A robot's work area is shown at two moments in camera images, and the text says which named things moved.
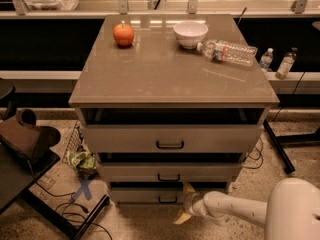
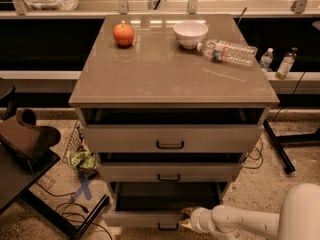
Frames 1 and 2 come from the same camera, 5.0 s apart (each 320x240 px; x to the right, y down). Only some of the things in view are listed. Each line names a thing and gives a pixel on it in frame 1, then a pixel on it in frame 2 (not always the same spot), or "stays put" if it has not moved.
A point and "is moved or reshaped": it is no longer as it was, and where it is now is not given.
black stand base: [278, 143] stays put
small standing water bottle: [266, 58] stays put
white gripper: [192, 204] → [200, 217]
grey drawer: [147, 196] is moved or reshaped
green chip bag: [84, 161] stays put
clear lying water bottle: [226, 51] stays put
